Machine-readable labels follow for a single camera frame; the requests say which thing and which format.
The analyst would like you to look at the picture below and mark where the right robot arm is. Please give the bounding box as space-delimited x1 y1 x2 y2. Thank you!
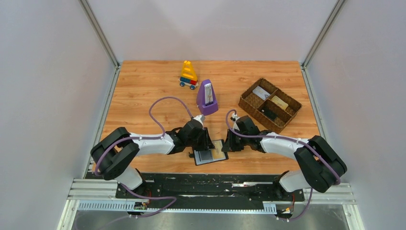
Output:
222 113 348 193

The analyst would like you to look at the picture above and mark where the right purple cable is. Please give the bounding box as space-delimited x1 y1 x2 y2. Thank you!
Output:
225 109 341 186

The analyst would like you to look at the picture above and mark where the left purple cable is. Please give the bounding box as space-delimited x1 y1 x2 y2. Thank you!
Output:
94 96 194 177

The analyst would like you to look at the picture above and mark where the colourful toy block car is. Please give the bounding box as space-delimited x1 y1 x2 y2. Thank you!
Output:
179 60 199 90

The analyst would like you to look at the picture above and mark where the white card in basket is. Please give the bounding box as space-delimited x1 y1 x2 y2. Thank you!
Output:
252 86 271 101

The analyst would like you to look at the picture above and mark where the black item in basket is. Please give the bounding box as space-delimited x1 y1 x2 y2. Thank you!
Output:
261 108 278 121

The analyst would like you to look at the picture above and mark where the black card holder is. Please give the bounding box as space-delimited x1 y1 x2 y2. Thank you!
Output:
188 139 229 166

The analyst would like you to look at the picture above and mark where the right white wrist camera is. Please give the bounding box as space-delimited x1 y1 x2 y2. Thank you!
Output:
230 113 239 131

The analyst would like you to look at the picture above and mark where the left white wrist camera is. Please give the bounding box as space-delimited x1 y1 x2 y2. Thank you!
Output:
193 115 205 126

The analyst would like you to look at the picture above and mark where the brown woven basket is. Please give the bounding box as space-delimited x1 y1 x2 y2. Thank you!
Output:
238 78 303 134

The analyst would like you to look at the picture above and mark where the purple cable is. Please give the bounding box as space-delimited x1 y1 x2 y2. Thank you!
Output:
225 109 341 186
94 96 194 177

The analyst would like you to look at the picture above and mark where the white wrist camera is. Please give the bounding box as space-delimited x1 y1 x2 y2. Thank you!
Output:
193 115 205 126
230 113 239 131

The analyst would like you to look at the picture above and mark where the yellow credit card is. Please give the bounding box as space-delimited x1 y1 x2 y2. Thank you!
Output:
212 140 226 161

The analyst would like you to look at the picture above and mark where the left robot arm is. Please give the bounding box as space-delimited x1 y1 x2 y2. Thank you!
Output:
90 118 214 190

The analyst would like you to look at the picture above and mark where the beige card in basket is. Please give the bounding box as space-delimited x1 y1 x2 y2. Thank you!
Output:
271 96 289 110

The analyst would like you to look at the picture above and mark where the purple metronome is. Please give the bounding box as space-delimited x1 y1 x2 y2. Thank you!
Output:
196 79 218 116

